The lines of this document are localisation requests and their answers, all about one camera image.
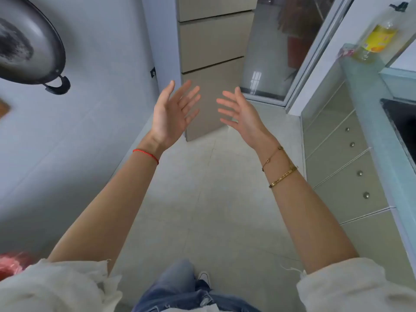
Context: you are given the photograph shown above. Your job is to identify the person's right hand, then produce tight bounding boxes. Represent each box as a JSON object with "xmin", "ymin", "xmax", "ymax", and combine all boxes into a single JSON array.
[{"xmin": 216, "ymin": 86, "xmax": 277, "ymax": 153}]

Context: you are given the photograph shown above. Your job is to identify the sliding glass door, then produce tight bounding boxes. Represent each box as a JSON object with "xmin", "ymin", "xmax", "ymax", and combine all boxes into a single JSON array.
[{"xmin": 240, "ymin": 0, "xmax": 357, "ymax": 111}]

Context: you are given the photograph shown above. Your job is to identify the red plastic bag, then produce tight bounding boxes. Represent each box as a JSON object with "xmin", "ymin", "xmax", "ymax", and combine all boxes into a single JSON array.
[{"xmin": 0, "ymin": 251, "xmax": 35, "ymax": 282}]

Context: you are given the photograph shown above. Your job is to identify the person's left forearm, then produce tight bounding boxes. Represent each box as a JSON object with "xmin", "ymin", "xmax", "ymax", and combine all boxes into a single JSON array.
[{"xmin": 48, "ymin": 136, "xmax": 163, "ymax": 275}]

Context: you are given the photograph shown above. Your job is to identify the thin gold chain bracelet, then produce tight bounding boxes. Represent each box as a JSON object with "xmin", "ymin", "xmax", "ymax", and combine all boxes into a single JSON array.
[{"xmin": 261, "ymin": 146, "xmax": 298, "ymax": 172}]

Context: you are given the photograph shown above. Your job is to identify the oil bottle with yellow label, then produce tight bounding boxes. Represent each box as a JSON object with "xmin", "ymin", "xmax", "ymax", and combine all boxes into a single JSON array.
[{"xmin": 352, "ymin": 1, "xmax": 410, "ymax": 62}]

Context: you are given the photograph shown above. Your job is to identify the beige refrigerator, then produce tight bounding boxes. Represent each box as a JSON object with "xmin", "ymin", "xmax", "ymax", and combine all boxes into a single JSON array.
[{"xmin": 175, "ymin": 0, "xmax": 259, "ymax": 143}]

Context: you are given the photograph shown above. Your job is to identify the black cooktop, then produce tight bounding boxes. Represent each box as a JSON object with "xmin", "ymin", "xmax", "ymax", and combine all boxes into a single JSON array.
[{"xmin": 379, "ymin": 98, "xmax": 416, "ymax": 174}]

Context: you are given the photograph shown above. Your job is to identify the person's left hand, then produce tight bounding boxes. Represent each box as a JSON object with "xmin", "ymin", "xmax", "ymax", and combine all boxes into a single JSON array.
[{"xmin": 148, "ymin": 80, "xmax": 202, "ymax": 150}]

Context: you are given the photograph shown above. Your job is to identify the green countertop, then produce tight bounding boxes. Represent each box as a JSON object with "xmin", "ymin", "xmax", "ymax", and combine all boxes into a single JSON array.
[{"xmin": 338, "ymin": 43, "xmax": 416, "ymax": 257}]

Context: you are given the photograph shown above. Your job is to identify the black wok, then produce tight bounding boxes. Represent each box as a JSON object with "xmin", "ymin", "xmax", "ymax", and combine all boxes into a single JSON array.
[{"xmin": 0, "ymin": 0, "xmax": 71, "ymax": 95}]

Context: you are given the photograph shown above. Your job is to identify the red string bracelet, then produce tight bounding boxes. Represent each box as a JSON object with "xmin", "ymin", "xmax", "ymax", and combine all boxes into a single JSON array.
[{"xmin": 132, "ymin": 148, "xmax": 160, "ymax": 166}]

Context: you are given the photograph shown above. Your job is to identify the blue jeans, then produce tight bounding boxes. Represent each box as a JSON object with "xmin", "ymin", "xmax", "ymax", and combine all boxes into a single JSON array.
[{"xmin": 131, "ymin": 259, "xmax": 260, "ymax": 312}]

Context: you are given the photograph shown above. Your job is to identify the white sneaker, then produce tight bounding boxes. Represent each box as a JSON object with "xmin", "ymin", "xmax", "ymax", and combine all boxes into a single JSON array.
[{"xmin": 197, "ymin": 271, "xmax": 212, "ymax": 289}]

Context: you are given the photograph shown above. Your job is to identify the person's right forearm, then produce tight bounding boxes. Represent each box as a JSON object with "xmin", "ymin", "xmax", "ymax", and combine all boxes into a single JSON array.
[{"xmin": 255, "ymin": 139, "xmax": 360, "ymax": 275}]

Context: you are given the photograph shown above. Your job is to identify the white shirt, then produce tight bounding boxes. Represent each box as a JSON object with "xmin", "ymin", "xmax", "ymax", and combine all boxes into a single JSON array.
[{"xmin": 0, "ymin": 256, "xmax": 416, "ymax": 312}]

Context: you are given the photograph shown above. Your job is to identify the grey drawer cabinet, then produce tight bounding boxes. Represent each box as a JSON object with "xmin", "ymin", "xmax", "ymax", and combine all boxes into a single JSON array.
[{"xmin": 300, "ymin": 61, "xmax": 416, "ymax": 280}]

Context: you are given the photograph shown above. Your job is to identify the gold bangle bracelet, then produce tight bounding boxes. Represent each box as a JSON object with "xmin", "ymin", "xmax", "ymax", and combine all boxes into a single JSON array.
[{"xmin": 268, "ymin": 165, "xmax": 299, "ymax": 189}]

